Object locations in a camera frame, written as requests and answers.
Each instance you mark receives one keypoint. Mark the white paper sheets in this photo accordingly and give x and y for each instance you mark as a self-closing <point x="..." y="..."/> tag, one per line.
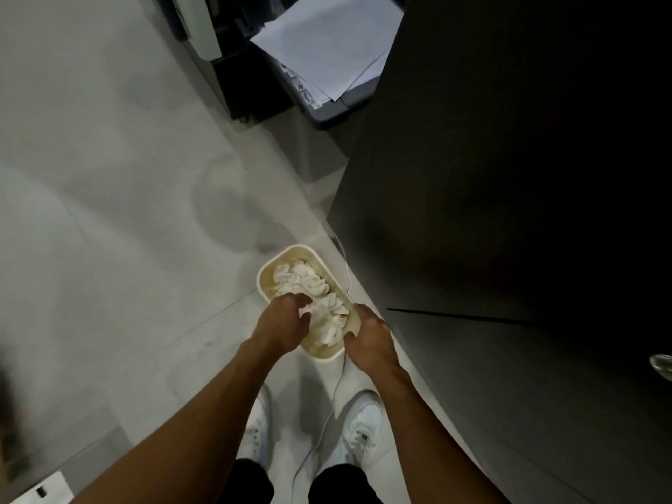
<point x="330" y="41"/>

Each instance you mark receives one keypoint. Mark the person's right hand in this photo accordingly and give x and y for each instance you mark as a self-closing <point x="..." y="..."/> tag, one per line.
<point x="374" y="345"/>

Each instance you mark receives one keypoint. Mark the person's left hand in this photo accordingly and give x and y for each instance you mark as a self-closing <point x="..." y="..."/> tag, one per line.
<point x="278" y="325"/>

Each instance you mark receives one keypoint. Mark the white right sneaker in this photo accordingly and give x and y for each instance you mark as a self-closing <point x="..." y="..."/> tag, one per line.
<point x="362" y="425"/>

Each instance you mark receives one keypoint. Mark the person's right forearm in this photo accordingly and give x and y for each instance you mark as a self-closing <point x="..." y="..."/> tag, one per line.
<point x="430" y="440"/>

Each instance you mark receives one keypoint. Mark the white flat object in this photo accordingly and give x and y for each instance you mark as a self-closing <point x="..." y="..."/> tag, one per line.
<point x="50" y="490"/>

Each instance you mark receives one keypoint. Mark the person's left fingers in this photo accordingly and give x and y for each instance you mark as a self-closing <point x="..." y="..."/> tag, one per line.
<point x="302" y="307"/>

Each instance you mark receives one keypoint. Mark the white tissues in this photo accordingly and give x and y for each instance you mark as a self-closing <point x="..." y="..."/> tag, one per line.
<point x="307" y="283"/>

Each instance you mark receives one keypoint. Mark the person's right fingers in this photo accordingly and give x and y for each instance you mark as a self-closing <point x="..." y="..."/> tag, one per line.
<point x="365" y="315"/>

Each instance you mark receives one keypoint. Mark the white left sneaker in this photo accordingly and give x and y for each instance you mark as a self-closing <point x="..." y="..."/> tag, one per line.
<point x="257" y="430"/>

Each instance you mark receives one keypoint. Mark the cream plastic waste bin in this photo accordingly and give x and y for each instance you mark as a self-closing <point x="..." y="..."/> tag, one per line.
<point x="265" y="280"/>

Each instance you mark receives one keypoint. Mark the white sneaker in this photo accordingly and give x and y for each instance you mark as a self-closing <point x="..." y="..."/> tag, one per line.
<point x="257" y="430"/>
<point x="362" y="425"/>

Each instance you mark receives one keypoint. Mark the black trousers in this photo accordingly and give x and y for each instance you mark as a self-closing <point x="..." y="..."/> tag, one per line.
<point x="341" y="488"/>

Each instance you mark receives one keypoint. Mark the person's left forearm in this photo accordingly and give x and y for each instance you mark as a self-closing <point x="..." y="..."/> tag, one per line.
<point x="210" y="414"/>

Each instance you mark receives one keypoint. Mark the clear glass object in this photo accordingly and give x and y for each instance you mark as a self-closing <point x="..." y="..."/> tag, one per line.
<point x="662" y="366"/>

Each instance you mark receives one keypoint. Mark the grey office printer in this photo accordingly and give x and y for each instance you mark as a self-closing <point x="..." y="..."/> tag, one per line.
<point x="252" y="83"/>

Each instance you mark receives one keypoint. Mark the dark grey cabinet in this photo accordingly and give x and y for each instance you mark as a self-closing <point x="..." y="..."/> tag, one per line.
<point x="498" y="152"/>

